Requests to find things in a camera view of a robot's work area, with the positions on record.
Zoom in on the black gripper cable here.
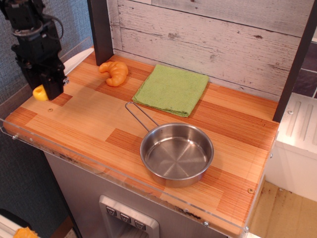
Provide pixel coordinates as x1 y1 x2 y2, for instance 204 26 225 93
42 14 64 40

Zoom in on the stainless steel pan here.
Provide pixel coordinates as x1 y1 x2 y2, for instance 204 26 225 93
124 102 214 188

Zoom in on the clear acrylic guard rail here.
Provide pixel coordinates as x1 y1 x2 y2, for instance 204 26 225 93
3 55 278 238

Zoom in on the dark right shelf post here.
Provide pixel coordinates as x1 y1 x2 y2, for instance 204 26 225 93
273 0 317 122

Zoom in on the dark shelf post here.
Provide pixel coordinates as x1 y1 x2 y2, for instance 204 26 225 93
87 0 113 65
273 0 317 122

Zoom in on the white side cabinet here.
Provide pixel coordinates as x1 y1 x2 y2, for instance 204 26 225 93
264 93 317 201

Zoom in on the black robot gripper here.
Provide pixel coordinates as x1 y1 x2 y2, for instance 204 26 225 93
11 31 65 101

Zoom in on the orange toy at corner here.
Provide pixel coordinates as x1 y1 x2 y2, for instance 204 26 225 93
13 227 38 238

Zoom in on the green folded cloth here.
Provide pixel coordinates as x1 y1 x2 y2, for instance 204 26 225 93
132 64 209 118

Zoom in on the yellow handled toy knife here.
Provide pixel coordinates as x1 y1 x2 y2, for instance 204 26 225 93
32 47 95 102

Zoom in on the grey toy kitchen cabinet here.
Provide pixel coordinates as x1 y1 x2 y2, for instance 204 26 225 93
45 153 224 238

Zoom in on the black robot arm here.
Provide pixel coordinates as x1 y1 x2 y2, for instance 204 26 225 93
0 0 68 101

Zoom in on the silver dispenser button panel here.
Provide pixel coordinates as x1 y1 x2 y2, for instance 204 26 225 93
99 195 160 238

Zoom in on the dark left shelf post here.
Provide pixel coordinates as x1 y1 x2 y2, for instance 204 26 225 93
87 0 113 65

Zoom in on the orange plastic croissant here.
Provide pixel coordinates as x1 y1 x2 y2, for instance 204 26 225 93
99 61 128 87

